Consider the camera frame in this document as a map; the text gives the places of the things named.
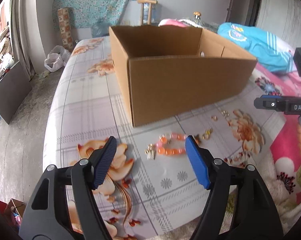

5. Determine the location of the dark grey cabinet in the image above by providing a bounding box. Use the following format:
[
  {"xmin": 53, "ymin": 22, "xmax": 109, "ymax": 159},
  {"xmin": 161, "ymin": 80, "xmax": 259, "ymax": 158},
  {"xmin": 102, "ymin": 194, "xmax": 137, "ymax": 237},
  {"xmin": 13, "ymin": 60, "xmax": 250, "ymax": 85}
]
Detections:
[{"xmin": 0, "ymin": 61, "xmax": 32, "ymax": 124}]

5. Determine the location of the clear water bottle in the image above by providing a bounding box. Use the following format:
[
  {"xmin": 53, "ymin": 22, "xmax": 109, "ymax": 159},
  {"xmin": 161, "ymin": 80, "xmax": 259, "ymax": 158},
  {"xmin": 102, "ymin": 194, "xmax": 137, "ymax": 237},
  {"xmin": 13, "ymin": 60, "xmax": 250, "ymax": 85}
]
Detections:
[{"xmin": 90, "ymin": 21, "xmax": 110, "ymax": 38}]

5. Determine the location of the pink floral quilt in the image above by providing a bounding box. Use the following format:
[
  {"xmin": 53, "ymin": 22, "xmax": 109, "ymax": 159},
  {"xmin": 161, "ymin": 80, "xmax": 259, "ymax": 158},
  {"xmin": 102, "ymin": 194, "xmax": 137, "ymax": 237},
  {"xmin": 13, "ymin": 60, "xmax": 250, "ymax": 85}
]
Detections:
[{"xmin": 158, "ymin": 17, "xmax": 301, "ymax": 230}]

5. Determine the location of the small mushroom figurine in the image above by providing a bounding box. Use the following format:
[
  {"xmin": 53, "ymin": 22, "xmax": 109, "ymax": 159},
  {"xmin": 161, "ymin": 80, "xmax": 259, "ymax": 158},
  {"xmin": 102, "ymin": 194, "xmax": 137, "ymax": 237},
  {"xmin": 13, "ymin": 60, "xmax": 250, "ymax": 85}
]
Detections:
[{"xmin": 193, "ymin": 11, "xmax": 201, "ymax": 20}]

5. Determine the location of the brown cardboard box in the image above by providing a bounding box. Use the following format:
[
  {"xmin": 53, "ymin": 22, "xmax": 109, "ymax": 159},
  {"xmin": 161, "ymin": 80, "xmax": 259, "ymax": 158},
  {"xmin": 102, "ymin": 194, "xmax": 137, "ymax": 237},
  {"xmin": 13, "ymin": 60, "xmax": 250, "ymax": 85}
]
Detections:
[{"xmin": 109, "ymin": 25, "xmax": 257, "ymax": 127}]

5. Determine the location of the wooden chair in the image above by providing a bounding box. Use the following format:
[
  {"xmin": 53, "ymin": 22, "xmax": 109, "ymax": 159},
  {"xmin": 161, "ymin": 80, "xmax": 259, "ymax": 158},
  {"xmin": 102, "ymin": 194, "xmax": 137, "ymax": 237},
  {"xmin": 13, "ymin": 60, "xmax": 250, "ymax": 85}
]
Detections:
[{"xmin": 137, "ymin": 0, "xmax": 158, "ymax": 25}]

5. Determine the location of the white plastic bag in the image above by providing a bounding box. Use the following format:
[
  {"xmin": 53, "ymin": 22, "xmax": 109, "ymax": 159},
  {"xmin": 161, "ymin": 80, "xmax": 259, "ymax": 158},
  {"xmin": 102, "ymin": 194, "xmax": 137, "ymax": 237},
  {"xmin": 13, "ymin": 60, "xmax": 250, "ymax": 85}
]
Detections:
[{"xmin": 44, "ymin": 46, "xmax": 71, "ymax": 73}]

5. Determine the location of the gold butterfly charm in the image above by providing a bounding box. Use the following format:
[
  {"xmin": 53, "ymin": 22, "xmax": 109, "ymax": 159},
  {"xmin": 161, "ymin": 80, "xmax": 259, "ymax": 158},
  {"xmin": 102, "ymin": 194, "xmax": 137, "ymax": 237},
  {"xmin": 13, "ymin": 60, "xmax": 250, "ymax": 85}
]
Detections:
[{"xmin": 194, "ymin": 134, "xmax": 201, "ymax": 145}]

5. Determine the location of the orange patterned tall box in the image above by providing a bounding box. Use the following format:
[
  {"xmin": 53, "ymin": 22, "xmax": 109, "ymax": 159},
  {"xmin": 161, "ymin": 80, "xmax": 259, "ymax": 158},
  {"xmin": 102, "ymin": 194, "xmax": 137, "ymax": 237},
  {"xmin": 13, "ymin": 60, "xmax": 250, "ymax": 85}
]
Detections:
[{"xmin": 57, "ymin": 7, "xmax": 74, "ymax": 51}]

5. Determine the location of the gold earring charm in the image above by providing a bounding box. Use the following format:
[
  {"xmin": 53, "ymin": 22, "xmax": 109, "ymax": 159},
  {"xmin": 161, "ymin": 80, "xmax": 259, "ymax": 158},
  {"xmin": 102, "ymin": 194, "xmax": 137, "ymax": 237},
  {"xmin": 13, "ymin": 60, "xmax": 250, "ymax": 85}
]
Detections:
[{"xmin": 220, "ymin": 109, "xmax": 230, "ymax": 120}]

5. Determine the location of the orange pink bead bracelet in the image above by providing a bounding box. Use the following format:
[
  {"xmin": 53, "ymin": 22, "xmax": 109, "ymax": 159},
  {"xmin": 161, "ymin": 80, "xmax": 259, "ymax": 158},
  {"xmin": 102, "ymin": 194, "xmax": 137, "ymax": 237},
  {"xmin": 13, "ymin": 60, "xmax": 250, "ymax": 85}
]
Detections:
[{"xmin": 155, "ymin": 132, "xmax": 188, "ymax": 156}]

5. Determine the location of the grey patterned pillow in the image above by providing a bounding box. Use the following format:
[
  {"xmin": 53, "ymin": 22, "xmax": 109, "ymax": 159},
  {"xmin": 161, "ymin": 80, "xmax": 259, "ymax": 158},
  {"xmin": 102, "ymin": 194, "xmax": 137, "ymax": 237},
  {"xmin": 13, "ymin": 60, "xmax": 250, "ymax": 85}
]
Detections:
[{"xmin": 178, "ymin": 18, "xmax": 219, "ymax": 33}]

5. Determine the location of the grey window curtain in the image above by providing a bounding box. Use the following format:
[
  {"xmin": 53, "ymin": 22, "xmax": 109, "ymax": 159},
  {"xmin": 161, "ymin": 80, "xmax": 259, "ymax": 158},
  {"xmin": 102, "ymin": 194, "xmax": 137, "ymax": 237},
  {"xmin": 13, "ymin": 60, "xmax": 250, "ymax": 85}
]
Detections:
[{"xmin": 10, "ymin": 0, "xmax": 35, "ymax": 81}]

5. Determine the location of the floral grey bed sheet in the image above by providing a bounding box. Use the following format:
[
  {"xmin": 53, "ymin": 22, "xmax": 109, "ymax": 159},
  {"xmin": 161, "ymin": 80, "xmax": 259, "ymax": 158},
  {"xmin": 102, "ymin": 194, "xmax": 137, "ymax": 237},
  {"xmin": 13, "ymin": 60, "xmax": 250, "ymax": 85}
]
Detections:
[{"xmin": 43, "ymin": 37, "xmax": 285, "ymax": 239}]

